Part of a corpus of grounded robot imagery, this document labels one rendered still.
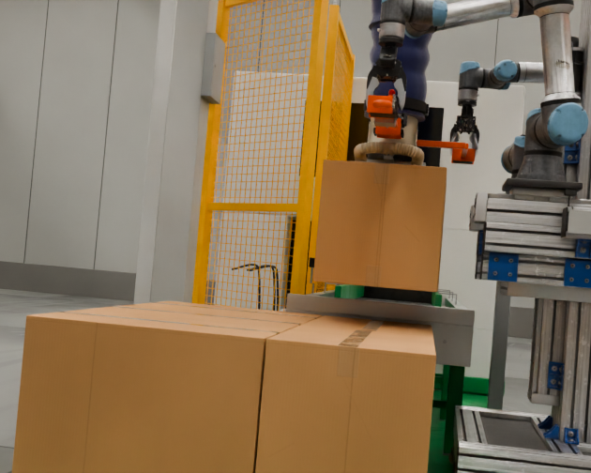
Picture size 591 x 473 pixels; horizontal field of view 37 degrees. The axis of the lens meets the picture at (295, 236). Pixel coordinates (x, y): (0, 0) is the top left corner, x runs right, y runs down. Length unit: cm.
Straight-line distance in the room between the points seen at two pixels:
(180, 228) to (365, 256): 149
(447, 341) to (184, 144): 162
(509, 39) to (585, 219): 999
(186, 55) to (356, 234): 170
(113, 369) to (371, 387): 62
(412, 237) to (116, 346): 109
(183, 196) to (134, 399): 209
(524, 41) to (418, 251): 990
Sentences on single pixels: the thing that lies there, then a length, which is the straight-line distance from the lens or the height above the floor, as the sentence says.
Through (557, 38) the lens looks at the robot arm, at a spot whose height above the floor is 145.
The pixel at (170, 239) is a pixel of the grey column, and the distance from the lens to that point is 414.
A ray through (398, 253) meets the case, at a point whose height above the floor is 78.
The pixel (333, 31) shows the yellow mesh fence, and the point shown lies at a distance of 472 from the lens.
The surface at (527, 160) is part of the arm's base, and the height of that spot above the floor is 110.
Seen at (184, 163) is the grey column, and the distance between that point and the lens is 415.
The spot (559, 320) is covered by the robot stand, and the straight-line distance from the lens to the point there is 303.
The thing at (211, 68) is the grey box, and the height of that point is 160.
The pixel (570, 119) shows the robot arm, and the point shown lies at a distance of 269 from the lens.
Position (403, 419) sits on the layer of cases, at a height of 39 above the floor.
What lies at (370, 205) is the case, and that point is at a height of 93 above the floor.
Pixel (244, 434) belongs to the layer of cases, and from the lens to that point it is 210.
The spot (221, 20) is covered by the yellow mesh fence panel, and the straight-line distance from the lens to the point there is 482.
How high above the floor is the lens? 72
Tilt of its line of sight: 2 degrees up
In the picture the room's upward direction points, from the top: 5 degrees clockwise
